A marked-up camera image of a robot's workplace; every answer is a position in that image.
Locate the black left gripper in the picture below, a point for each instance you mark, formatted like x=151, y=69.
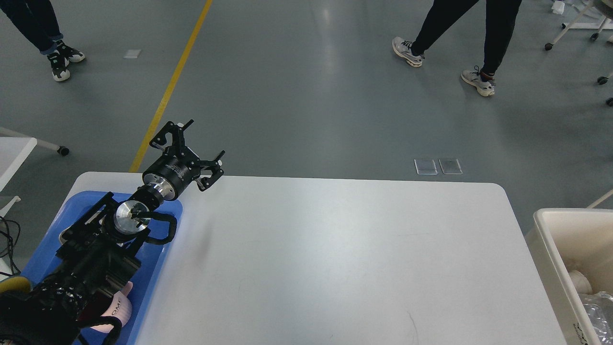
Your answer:
x=175, y=169

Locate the pink ribbed mug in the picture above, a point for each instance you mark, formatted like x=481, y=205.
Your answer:
x=118, y=306

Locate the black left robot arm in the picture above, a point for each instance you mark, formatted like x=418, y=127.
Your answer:
x=98, y=254

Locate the white paper scrap on floor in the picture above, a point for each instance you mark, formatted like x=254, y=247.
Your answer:
x=132, y=53

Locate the white side table left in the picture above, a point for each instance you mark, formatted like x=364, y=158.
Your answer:
x=15, y=148

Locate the teal ceramic mug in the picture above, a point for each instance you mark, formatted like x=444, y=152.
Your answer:
x=15, y=284

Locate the person in dark jeans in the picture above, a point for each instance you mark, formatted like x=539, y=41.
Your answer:
x=37, y=21

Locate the clear floor plate left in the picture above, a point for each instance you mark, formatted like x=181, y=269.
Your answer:
x=426, y=167

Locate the clear floor plate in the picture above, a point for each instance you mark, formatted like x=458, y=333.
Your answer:
x=426, y=167
x=450, y=166

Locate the clear floor plate right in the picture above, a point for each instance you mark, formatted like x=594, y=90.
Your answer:
x=450, y=166

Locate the white plastic bin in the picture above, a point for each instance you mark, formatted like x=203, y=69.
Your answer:
x=563, y=240

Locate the white cup in bin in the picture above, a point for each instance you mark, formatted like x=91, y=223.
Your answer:
x=580, y=282

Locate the black chair caster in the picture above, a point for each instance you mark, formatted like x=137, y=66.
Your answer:
x=602, y=80

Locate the white wheeled cart frame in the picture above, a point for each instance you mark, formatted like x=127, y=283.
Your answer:
x=604, y=9

